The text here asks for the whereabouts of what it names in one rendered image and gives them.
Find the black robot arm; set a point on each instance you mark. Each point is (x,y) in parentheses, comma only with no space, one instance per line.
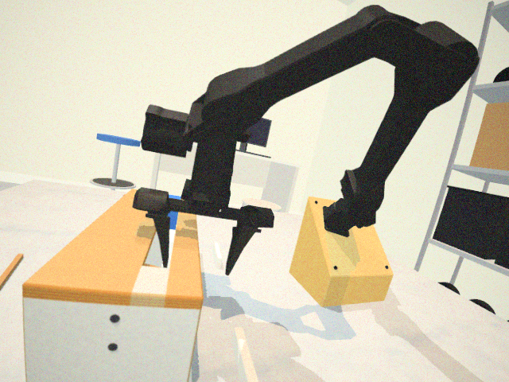
(432,63)

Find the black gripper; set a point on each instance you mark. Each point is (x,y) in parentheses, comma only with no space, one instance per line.
(210,187)

